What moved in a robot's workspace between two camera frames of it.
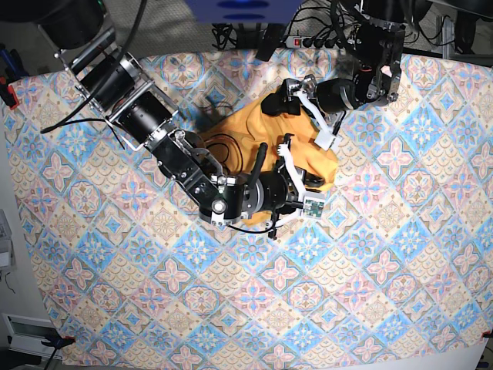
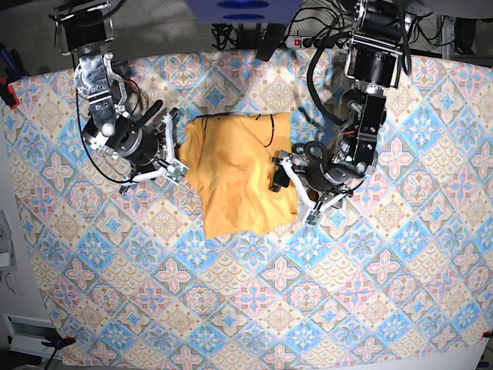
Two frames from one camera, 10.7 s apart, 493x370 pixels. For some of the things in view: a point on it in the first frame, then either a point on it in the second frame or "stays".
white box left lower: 25,334 stays
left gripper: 269,193 -> 142,148
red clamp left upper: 8,94 stays
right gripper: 331,94 -> 318,174
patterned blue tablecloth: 397,266 stays
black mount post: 269,40 stays
